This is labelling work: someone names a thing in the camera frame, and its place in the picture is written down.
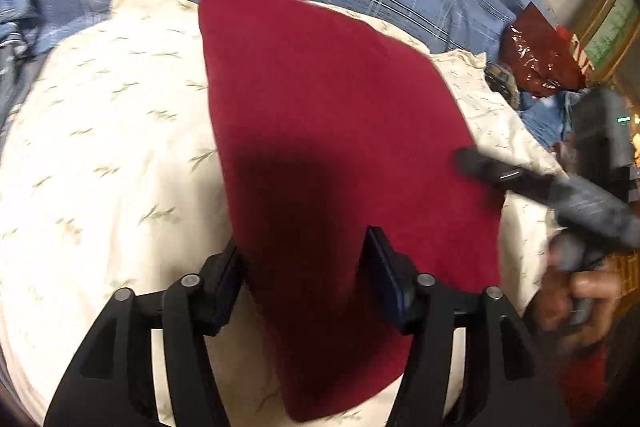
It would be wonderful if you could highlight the person's right hand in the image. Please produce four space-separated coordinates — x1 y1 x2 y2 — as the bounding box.
532 257 626 353

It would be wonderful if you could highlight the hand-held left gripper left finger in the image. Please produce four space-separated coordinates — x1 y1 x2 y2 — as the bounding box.
44 239 246 427

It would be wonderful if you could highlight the gold framed green picture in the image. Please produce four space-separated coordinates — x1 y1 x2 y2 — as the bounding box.
570 0 640 82

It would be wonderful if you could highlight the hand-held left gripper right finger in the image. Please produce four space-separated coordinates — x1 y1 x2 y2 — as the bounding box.
362 227 571 427

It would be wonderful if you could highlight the camouflage cloth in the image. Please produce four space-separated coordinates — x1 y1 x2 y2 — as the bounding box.
485 62 523 110

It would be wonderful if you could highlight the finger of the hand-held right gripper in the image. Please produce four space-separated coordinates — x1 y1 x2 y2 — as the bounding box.
452 147 557 208

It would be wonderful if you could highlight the red cloth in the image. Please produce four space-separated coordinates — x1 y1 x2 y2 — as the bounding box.
197 0 503 423

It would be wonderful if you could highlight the cream leaf-print pillow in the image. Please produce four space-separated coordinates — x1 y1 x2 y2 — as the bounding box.
0 0 566 427

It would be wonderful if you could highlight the dark red plastic bag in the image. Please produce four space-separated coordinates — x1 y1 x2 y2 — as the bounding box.
502 2 593 100

